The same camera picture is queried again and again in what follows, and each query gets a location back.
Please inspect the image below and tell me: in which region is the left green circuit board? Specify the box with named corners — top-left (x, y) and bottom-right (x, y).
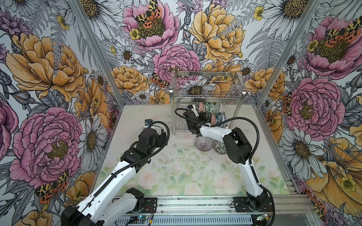
top-left (127, 215), bottom-right (154, 226)

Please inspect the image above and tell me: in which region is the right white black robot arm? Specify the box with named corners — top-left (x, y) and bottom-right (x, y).
top-left (174, 105), bottom-right (268, 211)

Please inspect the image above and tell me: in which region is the aluminium front rail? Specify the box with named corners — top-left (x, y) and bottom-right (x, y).
top-left (74, 195), bottom-right (315, 216)

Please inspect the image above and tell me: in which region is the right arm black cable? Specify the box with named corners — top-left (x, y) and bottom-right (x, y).
top-left (174, 108), bottom-right (275, 226)

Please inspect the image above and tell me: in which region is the white vented cable duct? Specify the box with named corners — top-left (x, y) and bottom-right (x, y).
top-left (112, 214), bottom-right (253, 226)

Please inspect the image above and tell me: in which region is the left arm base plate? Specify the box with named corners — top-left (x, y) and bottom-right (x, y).
top-left (127, 197), bottom-right (158, 214)

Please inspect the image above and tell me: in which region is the green leaf pattern bowl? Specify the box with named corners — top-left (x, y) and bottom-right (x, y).
top-left (204, 102), bottom-right (219, 115)

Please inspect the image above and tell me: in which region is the blue floral bowl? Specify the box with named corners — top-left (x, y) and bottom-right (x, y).
top-left (216, 113), bottom-right (227, 128)

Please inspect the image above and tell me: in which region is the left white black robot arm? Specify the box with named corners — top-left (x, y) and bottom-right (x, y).
top-left (61, 121), bottom-right (170, 226)

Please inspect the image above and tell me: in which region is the right green circuit board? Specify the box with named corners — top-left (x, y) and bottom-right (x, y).
top-left (251, 213), bottom-right (269, 222)

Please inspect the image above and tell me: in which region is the left aluminium frame post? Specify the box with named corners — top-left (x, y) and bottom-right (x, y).
top-left (69, 1), bottom-right (125, 110)

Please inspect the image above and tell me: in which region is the green circuit board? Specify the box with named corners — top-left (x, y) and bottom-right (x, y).
top-left (127, 215), bottom-right (154, 226)
top-left (251, 213), bottom-right (269, 222)

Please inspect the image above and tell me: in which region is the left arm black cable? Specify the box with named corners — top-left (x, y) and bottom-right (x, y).
top-left (66, 121), bottom-right (170, 226)

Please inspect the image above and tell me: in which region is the right aluminium frame post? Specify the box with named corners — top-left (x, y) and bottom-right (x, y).
top-left (256, 0), bottom-right (321, 107)

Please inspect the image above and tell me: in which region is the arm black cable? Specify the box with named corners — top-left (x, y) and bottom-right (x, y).
top-left (66, 121), bottom-right (170, 226)
top-left (174, 108), bottom-right (275, 226)

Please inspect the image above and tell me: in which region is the dark leaf pattern bowl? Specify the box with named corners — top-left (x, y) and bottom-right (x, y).
top-left (210, 114), bottom-right (217, 125)

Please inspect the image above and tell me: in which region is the aluminium frame post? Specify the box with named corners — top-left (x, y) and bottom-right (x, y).
top-left (256, 0), bottom-right (321, 107)
top-left (69, 1), bottom-right (125, 110)

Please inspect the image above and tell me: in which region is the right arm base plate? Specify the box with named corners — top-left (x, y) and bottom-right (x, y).
top-left (233, 196), bottom-right (274, 212)

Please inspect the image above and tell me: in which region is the steel two-tier dish rack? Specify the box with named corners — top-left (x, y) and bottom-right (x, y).
top-left (169, 71), bottom-right (248, 135)

